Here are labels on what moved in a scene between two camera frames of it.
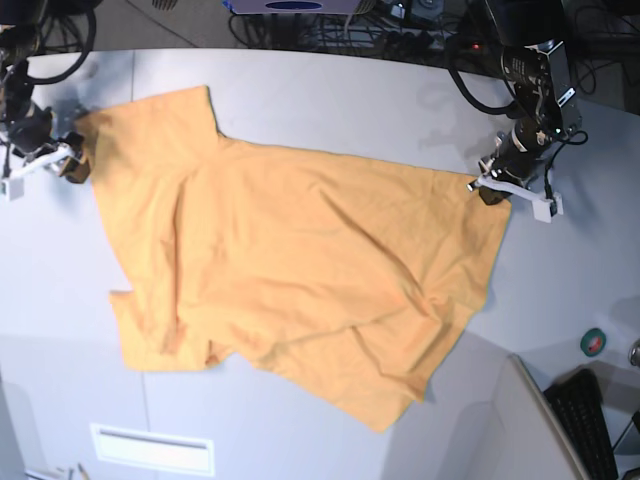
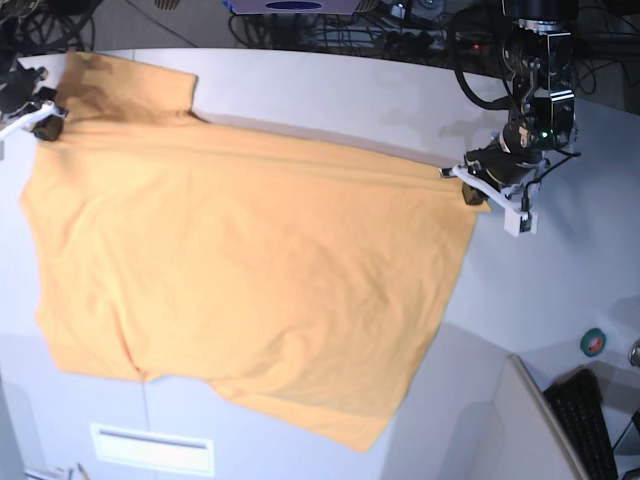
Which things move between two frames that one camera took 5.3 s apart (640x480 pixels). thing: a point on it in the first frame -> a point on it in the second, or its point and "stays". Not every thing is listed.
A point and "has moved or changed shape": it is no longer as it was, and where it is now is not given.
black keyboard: (577, 401) stays
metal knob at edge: (634, 353) stays
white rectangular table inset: (154, 450) stays
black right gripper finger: (491, 196) -> (471, 195)
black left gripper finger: (74, 140) -> (62, 111)
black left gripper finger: (76, 171) -> (49, 127)
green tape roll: (593, 341) stays
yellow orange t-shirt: (351, 283) has moved or changed shape
